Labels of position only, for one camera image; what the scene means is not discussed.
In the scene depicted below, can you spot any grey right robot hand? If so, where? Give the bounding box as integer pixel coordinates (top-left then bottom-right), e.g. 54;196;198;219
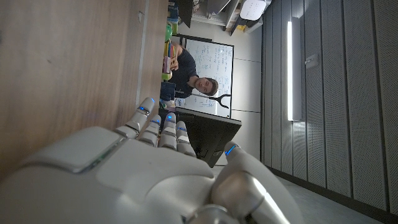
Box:
0;96;305;224

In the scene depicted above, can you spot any black computer monitor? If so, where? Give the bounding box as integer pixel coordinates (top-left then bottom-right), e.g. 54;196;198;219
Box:
158;107;243;168

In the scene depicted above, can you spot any dark blue box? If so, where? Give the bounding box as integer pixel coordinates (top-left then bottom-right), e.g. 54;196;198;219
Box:
159;81;177;102

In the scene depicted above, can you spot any man in dark t-shirt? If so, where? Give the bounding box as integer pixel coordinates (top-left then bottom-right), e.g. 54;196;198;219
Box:
169;42;219;100

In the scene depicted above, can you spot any black forked stand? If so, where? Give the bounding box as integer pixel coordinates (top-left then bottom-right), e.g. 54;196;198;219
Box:
208;93;232;110

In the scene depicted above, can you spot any colourful toy stack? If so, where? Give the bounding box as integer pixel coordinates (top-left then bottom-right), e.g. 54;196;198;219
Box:
161;40;178;81

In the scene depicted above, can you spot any white shelf unit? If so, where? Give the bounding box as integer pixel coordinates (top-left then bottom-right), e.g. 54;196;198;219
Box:
191;0;264;35

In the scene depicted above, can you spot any long white ceiling light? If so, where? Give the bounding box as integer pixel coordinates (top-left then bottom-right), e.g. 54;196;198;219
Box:
286;20;295;122

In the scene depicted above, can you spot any white air purifier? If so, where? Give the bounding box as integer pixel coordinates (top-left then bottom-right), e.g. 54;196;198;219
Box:
239;0;268;22

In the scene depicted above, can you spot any whiteboard with black frame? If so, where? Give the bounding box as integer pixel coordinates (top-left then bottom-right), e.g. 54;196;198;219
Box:
174;37;235;119

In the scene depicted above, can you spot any grey wall switch plate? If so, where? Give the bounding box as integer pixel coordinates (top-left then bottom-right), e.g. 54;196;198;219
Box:
304;53;320;69

